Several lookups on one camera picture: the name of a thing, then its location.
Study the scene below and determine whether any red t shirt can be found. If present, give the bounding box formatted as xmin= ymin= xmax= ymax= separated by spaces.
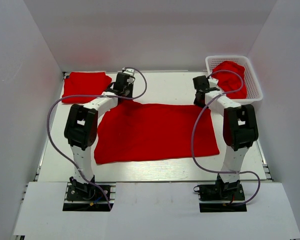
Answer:
xmin=62 ymin=72 xmax=112 ymax=98
xmin=212 ymin=61 xmax=245 ymax=92
xmin=94 ymin=100 xmax=220 ymax=165

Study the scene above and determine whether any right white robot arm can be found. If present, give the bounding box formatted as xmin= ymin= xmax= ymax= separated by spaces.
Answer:
xmin=190 ymin=75 xmax=259 ymax=200

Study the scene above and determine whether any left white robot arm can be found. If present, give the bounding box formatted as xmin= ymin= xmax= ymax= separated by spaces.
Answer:
xmin=64 ymin=68 xmax=135 ymax=200

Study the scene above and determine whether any red t shirt in basket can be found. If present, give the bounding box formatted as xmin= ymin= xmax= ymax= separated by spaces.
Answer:
xmin=212 ymin=61 xmax=245 ymax=92

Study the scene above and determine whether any folded red t shirt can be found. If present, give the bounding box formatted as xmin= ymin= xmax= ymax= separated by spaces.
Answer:
xmin=62 ymin=72 xmax=112 ymax=98

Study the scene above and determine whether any white plastic basket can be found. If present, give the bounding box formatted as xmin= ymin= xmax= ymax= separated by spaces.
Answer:
xmin=205 ymin=55 xmax=263 ymax=104

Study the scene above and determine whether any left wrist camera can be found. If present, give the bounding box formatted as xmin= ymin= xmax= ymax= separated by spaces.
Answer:
xmin=122 ymin=67 xmax=135 ymax=84

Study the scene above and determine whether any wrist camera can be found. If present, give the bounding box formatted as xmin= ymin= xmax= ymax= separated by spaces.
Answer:
xmin=208 ymin=77 xmax=219 ymax=87
xmin=122 ymin=67 xmax=135 ymax=84

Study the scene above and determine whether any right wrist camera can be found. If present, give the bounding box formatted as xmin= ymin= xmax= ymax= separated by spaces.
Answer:
xmin=208 ymin=77 xmax=219 ymax=87

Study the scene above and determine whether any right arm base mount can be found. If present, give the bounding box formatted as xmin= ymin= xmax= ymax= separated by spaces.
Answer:
xmin=193 ymin=184 xmax=247 ymax=213

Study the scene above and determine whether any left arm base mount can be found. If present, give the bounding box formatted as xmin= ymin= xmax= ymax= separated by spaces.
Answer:
xmin=62 ymin=183 xmax=110 ymax=212

